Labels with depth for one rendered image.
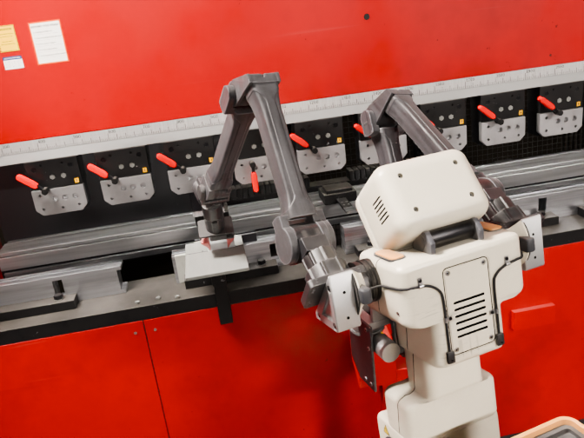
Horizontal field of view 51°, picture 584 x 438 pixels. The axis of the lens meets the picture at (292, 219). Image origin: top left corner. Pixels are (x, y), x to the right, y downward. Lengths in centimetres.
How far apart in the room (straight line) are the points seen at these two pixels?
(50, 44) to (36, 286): 74
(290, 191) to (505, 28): 106
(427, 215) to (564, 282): 120
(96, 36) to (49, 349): 94
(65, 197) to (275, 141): 87
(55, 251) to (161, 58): 83
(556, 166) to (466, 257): 145
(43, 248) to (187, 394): 72
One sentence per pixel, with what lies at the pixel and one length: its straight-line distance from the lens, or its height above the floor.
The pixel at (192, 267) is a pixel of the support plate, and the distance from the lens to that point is 182.
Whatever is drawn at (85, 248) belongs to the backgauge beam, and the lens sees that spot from 229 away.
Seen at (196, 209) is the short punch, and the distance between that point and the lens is 197.
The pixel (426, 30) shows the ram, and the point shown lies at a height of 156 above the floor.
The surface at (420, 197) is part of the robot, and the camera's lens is 116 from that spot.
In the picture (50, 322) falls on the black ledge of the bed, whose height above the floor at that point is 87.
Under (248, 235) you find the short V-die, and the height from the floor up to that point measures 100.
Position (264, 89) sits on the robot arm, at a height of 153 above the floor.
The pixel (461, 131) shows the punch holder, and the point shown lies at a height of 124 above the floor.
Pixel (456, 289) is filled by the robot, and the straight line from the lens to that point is 118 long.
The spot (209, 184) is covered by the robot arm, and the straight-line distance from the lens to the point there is 166.
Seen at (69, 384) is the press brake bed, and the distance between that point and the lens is 210.
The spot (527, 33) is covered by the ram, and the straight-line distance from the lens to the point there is 212.
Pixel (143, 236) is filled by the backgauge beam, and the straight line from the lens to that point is 226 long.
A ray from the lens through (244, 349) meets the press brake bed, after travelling 203.
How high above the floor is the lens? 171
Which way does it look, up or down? 20 degrees down
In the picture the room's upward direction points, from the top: 7 degrees counter-clockwise
